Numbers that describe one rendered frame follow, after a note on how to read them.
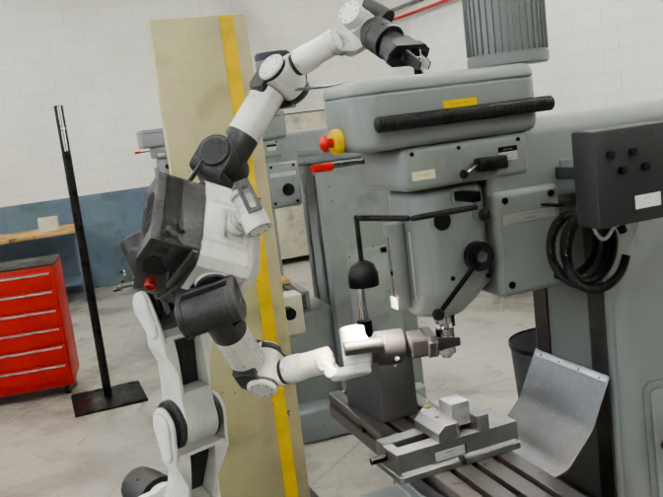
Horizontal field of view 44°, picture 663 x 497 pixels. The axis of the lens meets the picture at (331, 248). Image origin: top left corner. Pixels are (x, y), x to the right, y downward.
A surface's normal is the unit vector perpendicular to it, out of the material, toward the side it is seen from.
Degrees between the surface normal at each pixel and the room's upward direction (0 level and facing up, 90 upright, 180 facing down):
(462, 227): 90
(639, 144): 90
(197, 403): 81
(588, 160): 90
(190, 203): 59
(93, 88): 90
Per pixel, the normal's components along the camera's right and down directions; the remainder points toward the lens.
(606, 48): -0.93, 0.17
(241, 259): 0.50, -0.48
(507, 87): 0.36, 0.11
